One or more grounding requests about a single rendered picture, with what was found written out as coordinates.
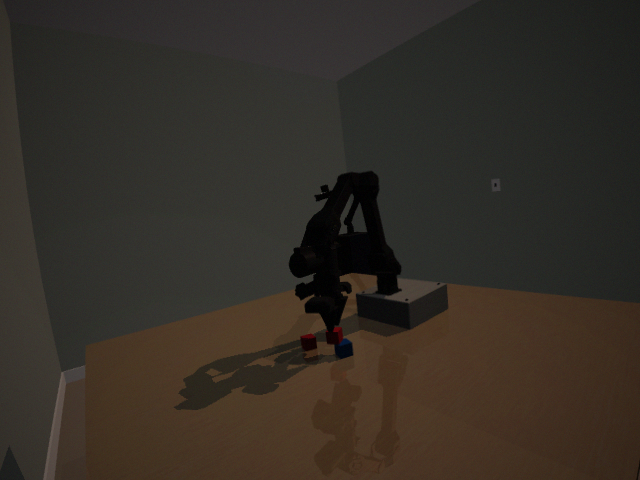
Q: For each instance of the blue cube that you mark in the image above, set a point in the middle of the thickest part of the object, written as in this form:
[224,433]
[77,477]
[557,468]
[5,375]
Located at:
[344,350]

